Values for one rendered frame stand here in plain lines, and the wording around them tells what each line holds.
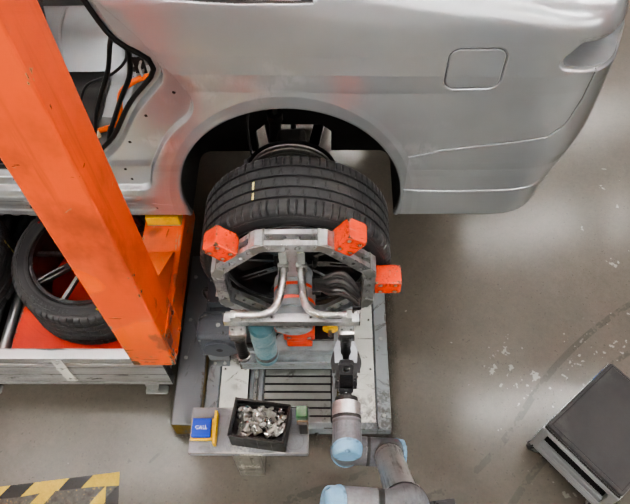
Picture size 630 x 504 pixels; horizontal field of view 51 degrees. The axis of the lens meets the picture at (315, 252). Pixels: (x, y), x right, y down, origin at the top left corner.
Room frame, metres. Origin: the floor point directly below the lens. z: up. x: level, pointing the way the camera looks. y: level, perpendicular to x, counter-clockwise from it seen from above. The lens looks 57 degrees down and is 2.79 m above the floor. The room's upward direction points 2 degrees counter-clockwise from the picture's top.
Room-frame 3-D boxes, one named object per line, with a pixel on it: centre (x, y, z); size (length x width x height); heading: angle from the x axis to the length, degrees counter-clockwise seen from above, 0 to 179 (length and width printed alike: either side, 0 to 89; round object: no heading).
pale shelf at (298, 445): (0.74, 0.26, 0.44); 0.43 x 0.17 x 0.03; 88
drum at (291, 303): (1.06, 0.08, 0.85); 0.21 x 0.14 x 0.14; 178
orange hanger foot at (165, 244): (1.40, 0.59, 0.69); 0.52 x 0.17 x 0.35; 178
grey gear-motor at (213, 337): (1.33, 0.40, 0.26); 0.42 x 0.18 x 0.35; 178
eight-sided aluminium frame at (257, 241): (1.13, 0.07, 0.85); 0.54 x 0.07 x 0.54; 88
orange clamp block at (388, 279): (1.12, -0.24, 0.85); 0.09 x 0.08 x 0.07; 88
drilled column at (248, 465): (0.74, 0.29, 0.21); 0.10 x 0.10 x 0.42; 88
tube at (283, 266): (1.01, 0.18, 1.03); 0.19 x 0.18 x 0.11; 178
